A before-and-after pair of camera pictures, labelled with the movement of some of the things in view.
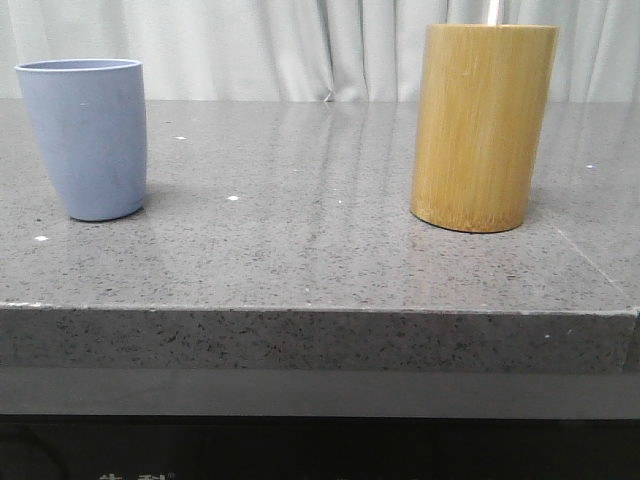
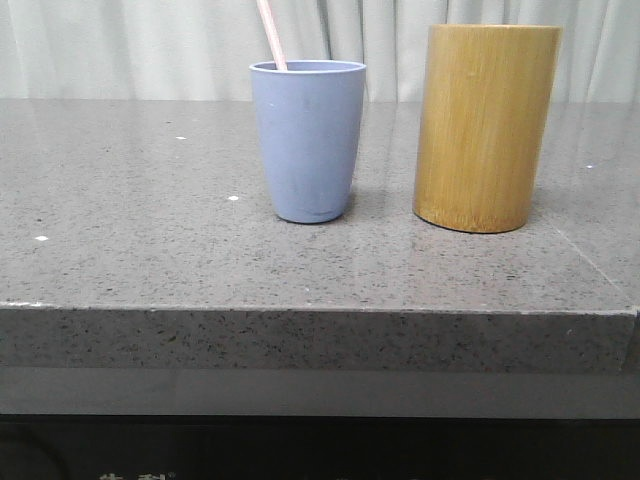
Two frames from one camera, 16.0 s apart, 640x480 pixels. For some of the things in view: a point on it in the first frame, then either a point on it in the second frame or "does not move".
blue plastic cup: (91, 115) → (310, 117)
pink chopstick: (493, 12) → (271, 34)
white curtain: (310, 50) does not move
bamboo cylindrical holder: (482, 102) does not move
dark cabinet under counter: (57, 446) does not move
